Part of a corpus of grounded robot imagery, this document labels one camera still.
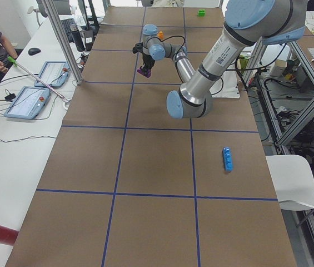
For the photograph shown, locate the aluminium frame post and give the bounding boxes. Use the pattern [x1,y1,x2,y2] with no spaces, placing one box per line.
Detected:
[42,0,83,85]

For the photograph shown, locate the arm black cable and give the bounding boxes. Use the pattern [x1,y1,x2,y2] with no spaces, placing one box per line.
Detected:
[159,34,187,61]

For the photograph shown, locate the black computer mouse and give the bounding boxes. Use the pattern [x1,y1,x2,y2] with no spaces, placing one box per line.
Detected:
[28,47,41,56]

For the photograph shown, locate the purple trapezoid block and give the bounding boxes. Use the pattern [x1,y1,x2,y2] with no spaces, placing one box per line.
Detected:
[137,66,151,78]

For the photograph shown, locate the long blue brick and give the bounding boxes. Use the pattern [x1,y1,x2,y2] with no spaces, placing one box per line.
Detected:
[222,147,233,172]

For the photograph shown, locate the green brick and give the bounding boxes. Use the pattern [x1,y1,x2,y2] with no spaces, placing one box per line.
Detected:
[197,9,206,17]

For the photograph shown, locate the far teach pendant tablet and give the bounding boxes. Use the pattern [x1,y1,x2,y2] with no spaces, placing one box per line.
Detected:
[38,61,70,88]

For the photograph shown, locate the near teach pendant tablet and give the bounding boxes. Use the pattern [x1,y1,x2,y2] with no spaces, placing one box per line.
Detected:
[4,86,51,120]

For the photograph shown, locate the orange trapezoid block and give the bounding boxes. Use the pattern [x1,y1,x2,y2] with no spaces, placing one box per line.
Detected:
[158,31,164,39]

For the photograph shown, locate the teach pendant tablet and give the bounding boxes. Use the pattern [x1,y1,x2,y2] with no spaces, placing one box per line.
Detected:
[38,61,70,88]
[4,86,51,120]

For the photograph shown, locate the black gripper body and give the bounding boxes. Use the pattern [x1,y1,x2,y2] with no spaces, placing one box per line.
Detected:
[142,53,155,67]

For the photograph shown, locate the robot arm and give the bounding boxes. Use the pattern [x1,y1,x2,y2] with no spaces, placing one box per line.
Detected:
[132,0,307,119]

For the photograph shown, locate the aluminium side frame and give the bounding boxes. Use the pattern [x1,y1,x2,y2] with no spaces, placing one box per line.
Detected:
[245,36,314,266]

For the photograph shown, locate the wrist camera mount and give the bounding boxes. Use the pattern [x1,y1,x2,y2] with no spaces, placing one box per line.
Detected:
[132,42,144,54]

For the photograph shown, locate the metal rod green tip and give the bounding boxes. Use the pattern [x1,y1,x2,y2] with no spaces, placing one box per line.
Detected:
[7,56,70,103]

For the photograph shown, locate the black keyboard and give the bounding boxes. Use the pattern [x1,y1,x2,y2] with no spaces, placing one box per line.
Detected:
[61,18,75,43]

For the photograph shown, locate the black water bottle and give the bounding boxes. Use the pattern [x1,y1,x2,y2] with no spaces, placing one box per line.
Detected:
[70,23,85,52]

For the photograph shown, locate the white chair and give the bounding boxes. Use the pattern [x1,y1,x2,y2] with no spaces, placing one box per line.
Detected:
[266,155,314,211]

